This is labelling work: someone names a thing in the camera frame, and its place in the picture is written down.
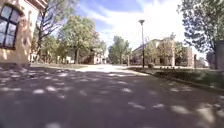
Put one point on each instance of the green tree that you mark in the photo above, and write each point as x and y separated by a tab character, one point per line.
119	50

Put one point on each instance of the street lamp pole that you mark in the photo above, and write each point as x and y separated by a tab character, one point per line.
142	43

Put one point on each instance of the grey asphalt path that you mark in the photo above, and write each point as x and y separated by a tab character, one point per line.
100	100

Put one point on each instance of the small bush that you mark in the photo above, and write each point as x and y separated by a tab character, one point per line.
151	65

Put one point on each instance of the row of trees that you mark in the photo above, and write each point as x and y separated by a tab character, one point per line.
71	36

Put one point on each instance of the tan building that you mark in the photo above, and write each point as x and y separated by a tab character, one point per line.
166	51

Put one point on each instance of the grass strip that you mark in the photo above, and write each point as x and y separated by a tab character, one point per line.
196	76

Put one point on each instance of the beige brick building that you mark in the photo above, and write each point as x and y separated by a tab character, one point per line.
20	30

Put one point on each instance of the large tree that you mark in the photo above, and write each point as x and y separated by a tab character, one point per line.
206	23

